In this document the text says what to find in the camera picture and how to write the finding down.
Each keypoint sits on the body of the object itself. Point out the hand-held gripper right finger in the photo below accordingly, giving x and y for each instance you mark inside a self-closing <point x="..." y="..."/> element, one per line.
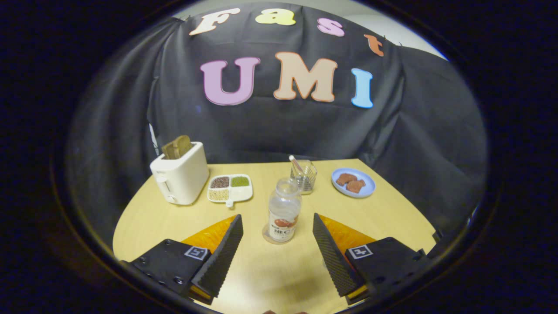
<point x="333" y="257"/>

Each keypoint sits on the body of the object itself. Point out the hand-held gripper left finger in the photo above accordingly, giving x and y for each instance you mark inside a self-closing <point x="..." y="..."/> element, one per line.
<point x="224" y="255"/>

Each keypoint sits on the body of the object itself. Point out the clear round coaster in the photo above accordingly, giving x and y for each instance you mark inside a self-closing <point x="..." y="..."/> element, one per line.
<point x="265" y="236"/>

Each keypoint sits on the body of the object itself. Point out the clear plastic juice bottle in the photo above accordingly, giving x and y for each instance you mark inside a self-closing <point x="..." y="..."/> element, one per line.
<point x="284" y="208"/>

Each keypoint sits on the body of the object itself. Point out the clear glass cup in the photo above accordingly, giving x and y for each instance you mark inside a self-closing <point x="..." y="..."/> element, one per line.
<point x="306" y="180"/>

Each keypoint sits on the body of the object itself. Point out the white divided dish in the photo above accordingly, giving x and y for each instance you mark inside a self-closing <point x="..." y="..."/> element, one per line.
<point x="230" y="195"/>

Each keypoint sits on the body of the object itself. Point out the yellow beans pile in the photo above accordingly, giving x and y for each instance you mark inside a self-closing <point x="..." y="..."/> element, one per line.
<point x="219" y="194"/>

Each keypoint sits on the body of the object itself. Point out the wooden table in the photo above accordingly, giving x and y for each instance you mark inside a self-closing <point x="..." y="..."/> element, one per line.
<point x="392" y="218"/>

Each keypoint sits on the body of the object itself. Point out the red beans pile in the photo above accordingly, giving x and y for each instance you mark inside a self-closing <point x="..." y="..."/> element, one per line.
<point x="219" y="182"/>

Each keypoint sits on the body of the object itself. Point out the green beans pile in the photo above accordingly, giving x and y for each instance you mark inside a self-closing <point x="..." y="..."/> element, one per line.
<point x="239" y="181"/>

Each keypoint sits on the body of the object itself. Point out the blue round plate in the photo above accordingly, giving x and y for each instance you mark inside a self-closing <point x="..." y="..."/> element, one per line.
<point x="367" y="188"/>

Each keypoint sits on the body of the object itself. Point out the white toaster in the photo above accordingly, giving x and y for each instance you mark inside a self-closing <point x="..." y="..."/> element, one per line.
<point x="181" y="176"/>

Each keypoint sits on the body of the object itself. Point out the white pink straw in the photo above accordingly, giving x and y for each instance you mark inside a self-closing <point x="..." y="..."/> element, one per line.
<point x="296" y="164"/>

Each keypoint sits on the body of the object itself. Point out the brown toast slice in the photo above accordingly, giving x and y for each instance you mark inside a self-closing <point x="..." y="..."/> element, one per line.
<point x="171" y="151"/>
<point x="185" y="144"/>

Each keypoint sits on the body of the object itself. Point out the black backdrop cloth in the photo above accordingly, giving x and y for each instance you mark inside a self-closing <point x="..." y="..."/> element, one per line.
<point x="270" y="131"/>

